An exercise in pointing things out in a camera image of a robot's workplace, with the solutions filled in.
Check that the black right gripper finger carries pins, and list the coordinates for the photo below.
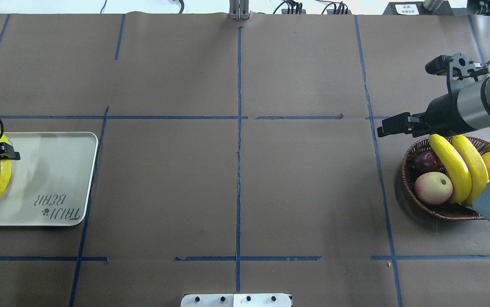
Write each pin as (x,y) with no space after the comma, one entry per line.
(403,123)

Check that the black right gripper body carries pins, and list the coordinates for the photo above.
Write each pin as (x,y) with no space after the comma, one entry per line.
(442,111)

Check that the yellow banana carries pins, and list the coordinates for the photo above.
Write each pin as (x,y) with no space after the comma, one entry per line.
(455,166)

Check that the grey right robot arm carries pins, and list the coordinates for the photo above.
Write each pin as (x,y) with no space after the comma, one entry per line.
(473,104)

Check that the yellow banana basket middle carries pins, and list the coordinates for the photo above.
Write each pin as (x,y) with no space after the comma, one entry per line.
(476,166)

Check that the brown wicker basket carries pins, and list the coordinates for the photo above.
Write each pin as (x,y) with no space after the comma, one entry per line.
(404,180)

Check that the dark purple plum fruit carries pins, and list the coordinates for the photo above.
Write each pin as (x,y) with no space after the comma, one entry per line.
(426,162)

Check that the white bear serving tray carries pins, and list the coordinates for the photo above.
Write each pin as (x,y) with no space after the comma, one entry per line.
(50,184)

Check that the black box with label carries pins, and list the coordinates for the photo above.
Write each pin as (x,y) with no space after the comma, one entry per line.
(424,7)

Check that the aluminium frame post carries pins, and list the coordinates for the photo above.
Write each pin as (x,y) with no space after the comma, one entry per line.
(239,9)

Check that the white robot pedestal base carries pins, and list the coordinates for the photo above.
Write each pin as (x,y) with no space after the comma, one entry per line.
(238,300)

